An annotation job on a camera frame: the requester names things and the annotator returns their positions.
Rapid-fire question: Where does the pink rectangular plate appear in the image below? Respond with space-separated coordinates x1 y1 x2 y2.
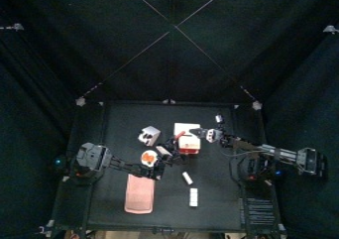
123 173 156 215

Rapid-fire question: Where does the thin diagonal cord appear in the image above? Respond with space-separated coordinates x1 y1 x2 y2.
81 0 235 98
123 0 256 102

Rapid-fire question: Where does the small white round dish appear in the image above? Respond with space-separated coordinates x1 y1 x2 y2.
139 150 159 168

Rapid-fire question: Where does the grey white cube box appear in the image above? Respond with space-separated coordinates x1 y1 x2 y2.
137 125 161 147

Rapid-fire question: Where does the white box with red print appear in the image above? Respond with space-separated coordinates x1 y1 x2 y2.
172 122 203 155

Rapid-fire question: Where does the short white block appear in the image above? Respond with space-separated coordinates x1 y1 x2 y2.
181 171 195 185

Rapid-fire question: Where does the long white block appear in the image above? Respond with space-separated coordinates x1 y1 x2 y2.
188 187 200 207

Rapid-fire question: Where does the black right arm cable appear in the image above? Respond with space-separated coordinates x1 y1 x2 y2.
220 147 253 184

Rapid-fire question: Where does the black label with white text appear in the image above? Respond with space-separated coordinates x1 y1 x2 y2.
245 197 276 230

